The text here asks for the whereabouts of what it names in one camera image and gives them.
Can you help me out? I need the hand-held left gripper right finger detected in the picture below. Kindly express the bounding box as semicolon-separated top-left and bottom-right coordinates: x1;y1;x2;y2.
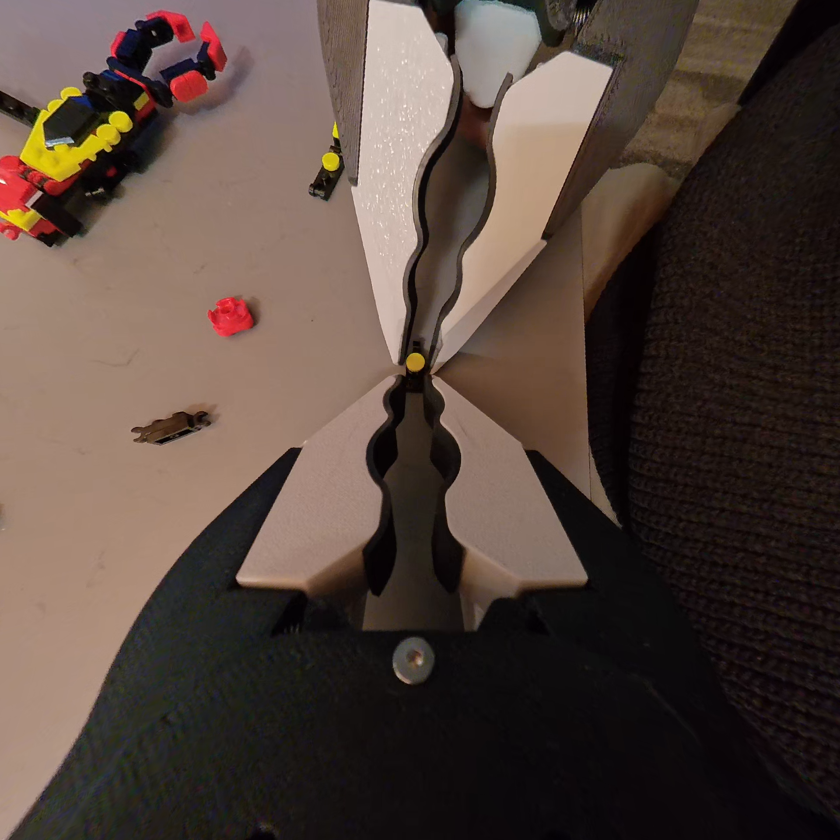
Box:
425;377;589;611

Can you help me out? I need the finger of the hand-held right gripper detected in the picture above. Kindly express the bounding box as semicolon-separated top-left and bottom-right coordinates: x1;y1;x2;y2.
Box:
353;0;464;366
428;0;624;370

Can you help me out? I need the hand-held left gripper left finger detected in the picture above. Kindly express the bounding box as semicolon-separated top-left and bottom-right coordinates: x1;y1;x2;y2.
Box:
234;374;403;598

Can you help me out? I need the black yellow red lego model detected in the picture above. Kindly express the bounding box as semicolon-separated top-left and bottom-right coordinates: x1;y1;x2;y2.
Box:
0;10;229;249

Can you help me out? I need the red round lego piece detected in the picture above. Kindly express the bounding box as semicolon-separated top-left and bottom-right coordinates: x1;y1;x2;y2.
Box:
207;297;256;338

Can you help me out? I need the person's black knit clothing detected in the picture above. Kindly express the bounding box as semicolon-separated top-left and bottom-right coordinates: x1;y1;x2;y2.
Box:
584;20;840;828

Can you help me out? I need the black bracket lego piece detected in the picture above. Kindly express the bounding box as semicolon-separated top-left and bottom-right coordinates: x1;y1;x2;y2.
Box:
131;411;212;446

